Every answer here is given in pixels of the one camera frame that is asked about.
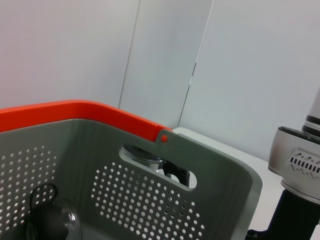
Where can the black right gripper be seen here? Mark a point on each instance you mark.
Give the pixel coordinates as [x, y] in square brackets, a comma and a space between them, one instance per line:
[295, 215]

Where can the glass teacup with black holder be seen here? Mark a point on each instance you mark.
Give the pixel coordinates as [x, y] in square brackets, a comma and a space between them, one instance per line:
[50, 220]

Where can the grey perforated storage bin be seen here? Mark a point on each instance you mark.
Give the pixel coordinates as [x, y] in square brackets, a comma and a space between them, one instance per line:
[125, 212]

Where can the glass pot with black lid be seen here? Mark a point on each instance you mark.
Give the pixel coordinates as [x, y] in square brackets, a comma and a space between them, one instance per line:
[147, 157]

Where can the right wrist camera housing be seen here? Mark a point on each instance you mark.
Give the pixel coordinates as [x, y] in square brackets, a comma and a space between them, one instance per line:
[287, 155]

